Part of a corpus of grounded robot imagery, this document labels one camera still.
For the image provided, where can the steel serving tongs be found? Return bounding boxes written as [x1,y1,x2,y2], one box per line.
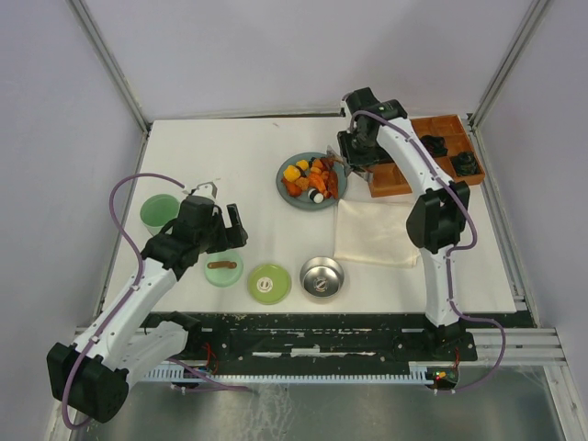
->
[325,145,357,177]

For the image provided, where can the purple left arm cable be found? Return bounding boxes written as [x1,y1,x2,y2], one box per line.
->
[60,172,252,431]

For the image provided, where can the mint green cup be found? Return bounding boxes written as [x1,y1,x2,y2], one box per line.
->
[140,194,180,236]

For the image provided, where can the mint lid with brown handle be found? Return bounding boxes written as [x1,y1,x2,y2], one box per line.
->
[204,250,243,288]

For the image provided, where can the aluminium frame post right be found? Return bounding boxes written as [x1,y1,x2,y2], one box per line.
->
[468,0,553,131]

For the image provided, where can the white folded cloth napkin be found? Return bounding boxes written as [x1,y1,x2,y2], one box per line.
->
[334,200,419,269]

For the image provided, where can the blue-grey ceramic plate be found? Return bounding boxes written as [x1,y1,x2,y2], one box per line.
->
[276,153,347,211]

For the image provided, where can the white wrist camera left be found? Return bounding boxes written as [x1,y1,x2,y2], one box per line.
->
[182,181,218,202]

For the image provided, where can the aluminium frame post left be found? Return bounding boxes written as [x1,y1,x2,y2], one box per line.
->
[66,0,153,134]

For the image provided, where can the rice ball with seaweed band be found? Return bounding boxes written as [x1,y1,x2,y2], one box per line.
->
[308,187,324,204]

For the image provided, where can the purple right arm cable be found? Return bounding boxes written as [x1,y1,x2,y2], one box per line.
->
[349,109,508,396]

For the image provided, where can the white cable duct strip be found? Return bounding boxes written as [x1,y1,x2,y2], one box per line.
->
[141,357,437,382]

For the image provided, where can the beige steel lunch bowl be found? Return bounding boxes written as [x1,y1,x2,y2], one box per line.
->
[300,256,345,300]

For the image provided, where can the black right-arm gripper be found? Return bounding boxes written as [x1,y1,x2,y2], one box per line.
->
[336,128,379,175]

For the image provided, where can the dark rolled item middle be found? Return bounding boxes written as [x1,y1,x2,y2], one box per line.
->
[420,135,448,158]

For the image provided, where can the beige minced fish mound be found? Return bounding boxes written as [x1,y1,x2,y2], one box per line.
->
[295,177,310,192]

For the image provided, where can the salmon slice pieces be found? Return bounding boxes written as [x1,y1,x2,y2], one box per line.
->
[308,172,331,198]

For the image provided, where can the dark rolled item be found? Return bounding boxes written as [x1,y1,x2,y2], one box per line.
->
[450,152,480,177]
[420,135,448,158]

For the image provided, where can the aluminium frame post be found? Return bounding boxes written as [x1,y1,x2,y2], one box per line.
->
[66,0,153,134]
[468,0,553,131]

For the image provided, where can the wooden compartment tray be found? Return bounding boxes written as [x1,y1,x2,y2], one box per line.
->
[369,115,485,198]

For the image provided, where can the dark rolled item right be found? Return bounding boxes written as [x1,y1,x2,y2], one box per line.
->
[450,152,480,177]

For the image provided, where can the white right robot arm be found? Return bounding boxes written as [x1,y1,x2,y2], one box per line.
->
[337,87,475,359]

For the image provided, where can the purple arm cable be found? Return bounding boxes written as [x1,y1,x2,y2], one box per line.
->
[60,172,252,431]
[349,109,508,396]

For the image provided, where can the lime green round lid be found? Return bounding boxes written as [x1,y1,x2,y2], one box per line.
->
[247,264,291,305]

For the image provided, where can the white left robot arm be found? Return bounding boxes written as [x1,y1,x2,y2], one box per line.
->
[47,196,248,423]

